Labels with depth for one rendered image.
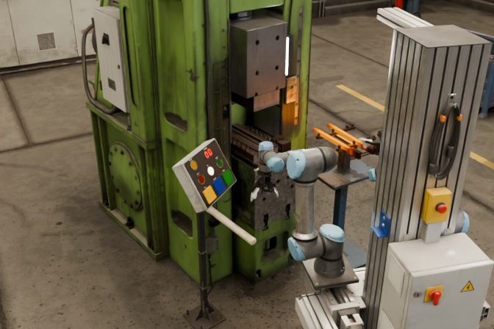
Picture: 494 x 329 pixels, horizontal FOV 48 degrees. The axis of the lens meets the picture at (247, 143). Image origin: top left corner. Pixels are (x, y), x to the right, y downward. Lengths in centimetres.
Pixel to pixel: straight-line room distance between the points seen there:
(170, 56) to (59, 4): 490
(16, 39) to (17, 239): 407
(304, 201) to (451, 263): 66
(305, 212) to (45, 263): 237
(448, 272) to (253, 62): 160
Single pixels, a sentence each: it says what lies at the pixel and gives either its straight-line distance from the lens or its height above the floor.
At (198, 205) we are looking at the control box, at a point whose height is 97.
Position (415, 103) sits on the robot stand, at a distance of 209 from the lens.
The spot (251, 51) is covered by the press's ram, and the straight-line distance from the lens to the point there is 317.
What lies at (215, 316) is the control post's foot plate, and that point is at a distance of 373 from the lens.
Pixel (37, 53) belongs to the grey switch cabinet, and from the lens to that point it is 834.
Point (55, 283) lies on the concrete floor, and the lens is 417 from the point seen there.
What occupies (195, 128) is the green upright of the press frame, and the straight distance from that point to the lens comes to 328.
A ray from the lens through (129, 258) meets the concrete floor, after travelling 427.
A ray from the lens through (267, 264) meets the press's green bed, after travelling 391.
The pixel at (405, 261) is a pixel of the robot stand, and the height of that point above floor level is 123.
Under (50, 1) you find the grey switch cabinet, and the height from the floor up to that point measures 91.
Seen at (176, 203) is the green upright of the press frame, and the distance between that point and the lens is 392.
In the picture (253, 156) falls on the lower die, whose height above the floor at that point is 97.
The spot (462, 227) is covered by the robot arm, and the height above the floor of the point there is 100.
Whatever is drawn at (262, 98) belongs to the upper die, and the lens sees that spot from 332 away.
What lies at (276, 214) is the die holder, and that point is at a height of 52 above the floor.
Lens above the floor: 258
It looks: 27 degrees down
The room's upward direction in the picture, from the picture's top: straight up
